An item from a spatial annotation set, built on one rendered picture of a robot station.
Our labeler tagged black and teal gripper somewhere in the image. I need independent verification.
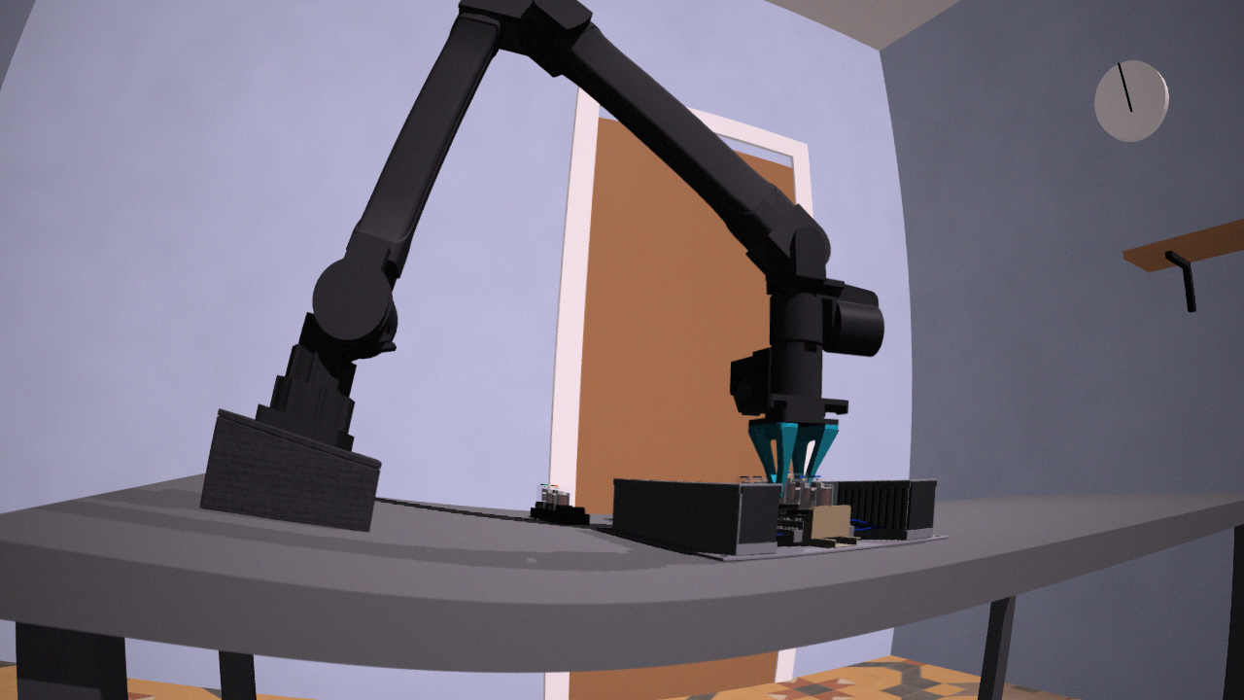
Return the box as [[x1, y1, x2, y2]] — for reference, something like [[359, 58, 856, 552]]
[[739, 342, 848, 490]]

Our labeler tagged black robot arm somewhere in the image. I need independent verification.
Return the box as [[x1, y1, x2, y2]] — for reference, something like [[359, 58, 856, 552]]
[[255, 0, 884, 451]]

